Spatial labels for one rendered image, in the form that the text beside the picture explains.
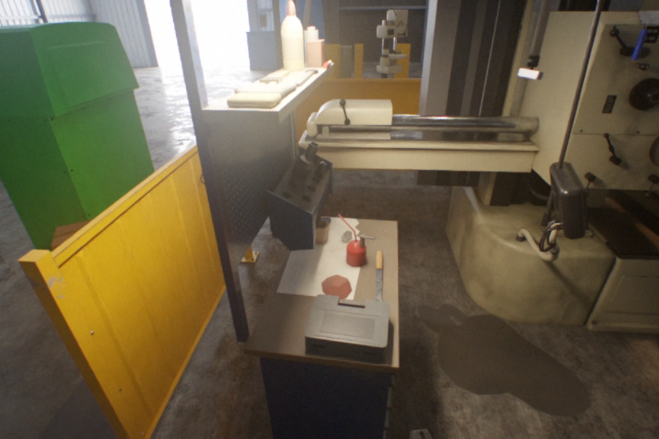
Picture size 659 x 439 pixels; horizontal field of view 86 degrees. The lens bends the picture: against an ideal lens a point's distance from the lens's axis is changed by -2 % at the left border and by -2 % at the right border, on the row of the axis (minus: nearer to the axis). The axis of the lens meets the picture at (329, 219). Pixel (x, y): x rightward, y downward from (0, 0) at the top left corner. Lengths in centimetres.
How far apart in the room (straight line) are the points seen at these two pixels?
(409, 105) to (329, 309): 344
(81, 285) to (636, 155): 259
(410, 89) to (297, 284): 327
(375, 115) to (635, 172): 141
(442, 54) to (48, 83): 275
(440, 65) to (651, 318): 221
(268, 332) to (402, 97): 351
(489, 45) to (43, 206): 365
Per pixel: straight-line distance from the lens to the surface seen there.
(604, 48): 216
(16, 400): 292
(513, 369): 261
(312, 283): 148
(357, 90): 435
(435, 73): 260
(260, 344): 128
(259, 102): 86
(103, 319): 170
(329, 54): 772
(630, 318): 321
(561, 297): 286
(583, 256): 270
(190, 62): 89
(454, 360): 254
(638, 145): 241
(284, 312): 137
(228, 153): 105
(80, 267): 156
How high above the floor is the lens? 190
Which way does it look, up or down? 30 degrees down
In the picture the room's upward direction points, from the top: 1 degrees counter-clockwise
